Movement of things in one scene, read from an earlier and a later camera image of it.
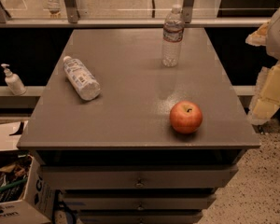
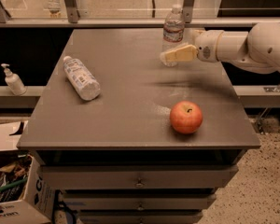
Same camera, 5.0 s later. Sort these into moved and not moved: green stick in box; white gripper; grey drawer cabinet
Moved: white gripper
Not moved: grey drawer cabinet; green stick in box
